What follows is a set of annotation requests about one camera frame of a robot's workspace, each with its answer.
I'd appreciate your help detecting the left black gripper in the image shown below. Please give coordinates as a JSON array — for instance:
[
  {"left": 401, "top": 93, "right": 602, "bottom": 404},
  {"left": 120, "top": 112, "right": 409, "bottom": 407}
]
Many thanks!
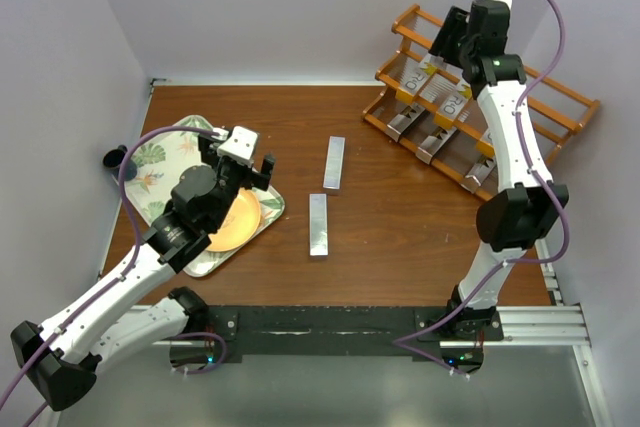
[{"left": 199, "top": 130, "right": 273, "bottom": 231}]

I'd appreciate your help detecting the silver angled R&O box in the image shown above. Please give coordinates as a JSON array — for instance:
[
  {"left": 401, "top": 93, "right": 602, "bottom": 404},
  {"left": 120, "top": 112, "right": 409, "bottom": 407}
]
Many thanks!
[{"left": 385, "top": 103, "right": 427, "bottom": 142}]

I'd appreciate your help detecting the silver gold R&O toothpaste box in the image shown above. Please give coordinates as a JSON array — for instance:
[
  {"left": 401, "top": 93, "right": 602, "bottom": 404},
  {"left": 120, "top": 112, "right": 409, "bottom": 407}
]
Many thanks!
[{"left": 475, "top": 128, "right": 495, "bottom": 158}]

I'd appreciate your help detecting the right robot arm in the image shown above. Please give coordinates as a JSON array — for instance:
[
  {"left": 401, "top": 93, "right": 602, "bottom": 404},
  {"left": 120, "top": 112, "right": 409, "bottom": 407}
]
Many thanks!
[{"left": 423, "top": 0, "right": 569, "bottom": 340}]

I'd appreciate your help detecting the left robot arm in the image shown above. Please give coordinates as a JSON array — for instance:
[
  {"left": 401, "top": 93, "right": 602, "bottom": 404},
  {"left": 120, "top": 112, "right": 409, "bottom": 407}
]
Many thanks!
[{"left": 10, "top": 127, "right": 275, "bottom": 412}]

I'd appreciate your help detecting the wooden tiered shelf rack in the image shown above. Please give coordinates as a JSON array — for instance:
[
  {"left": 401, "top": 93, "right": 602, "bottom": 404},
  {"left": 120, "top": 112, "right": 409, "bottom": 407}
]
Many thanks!
[{"left": 362, "top": 4, "right": 600, "bottom": 201}]

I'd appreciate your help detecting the orange round plate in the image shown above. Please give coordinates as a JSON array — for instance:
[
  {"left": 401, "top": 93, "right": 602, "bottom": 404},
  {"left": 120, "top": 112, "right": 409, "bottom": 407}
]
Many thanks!
[{"left": 206, "top": 189, "right": 261, "bottom": 253}]

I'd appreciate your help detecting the floral leaf pattern tray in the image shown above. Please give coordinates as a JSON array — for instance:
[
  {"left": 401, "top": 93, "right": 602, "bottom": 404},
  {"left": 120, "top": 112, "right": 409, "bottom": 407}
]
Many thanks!
[{"left": 125, "top": 131, "right": 285, "bottom": 278}]

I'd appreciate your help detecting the dark blue mug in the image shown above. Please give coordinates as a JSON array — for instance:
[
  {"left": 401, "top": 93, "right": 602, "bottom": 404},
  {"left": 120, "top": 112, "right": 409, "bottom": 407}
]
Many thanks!
[{"left": 102, "top": 145, "right": 138, "bottom": 182}]

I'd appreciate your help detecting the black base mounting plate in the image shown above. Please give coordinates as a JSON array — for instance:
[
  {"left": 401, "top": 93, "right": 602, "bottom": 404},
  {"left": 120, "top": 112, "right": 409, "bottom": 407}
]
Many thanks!
[{"left": 204, "top": 305, "right": 504, "bottom": 373}]

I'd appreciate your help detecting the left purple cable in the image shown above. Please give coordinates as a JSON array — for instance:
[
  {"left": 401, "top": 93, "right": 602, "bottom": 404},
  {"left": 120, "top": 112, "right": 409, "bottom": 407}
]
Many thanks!
[{"left": 0, "top": 127, "right": 229, "bottom": 427}]

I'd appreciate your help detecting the purple cable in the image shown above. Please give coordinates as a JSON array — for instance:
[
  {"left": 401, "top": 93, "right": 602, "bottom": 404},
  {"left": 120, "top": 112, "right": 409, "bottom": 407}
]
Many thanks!
[
  {"left": 392, "top": 0, "right": 572, "bottom": 366},
  {"left": 0, "top": 127, "right": 229, "bottom": 427}
]

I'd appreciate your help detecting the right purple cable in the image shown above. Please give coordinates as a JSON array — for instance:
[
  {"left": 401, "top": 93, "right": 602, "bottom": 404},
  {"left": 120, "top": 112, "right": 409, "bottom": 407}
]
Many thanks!
[{"left": 392, "top": 0, "right": 572, "bottom": 366}]

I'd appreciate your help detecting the aluminium frame rail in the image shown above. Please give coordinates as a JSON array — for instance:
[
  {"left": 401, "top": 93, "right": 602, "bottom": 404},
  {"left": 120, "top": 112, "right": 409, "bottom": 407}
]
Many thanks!
[{"left": 37, "top": 302, "right": 614, "bottom": 427}]

